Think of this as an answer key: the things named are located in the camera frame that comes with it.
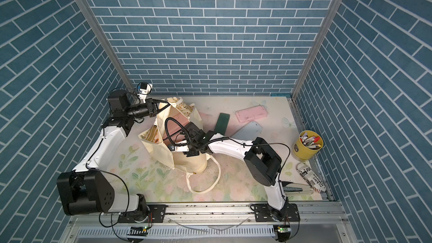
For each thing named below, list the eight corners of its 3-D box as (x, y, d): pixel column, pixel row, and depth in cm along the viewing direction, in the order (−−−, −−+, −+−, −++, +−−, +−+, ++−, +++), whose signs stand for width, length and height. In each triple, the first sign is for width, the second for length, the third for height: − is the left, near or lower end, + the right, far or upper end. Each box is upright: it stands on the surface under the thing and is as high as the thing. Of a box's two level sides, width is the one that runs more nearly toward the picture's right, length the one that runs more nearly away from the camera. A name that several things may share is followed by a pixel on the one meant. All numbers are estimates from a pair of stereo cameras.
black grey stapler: (284, 194, 81) (285, 193, 79) (281, 182, 85) (282, 181, 83) (311, 194, 81) (313, 193, 79) (307, 183, 85) (309, 181, 83)
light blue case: (243, 149, 96) (244, 147, 94) (231, 136, 101) (231, 134, 100) (263, 132, 104) (264, 130, 102) (251, 122, 109) (252, 119, 107)
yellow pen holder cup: (292, 163, 92) (303, 149, 80) (287, 145, 100) (296, 130, 87) (312, 163, 93) (326, 150, 80) (306, 145, 100) (318, 130, 87)
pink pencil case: (239, 122, 109) (239, 120, 106) (235, 113, 114) (235, 110, 111) (267, 115, 113) (268, 113, 110) (262, 107, 118) (262, 104, 115)
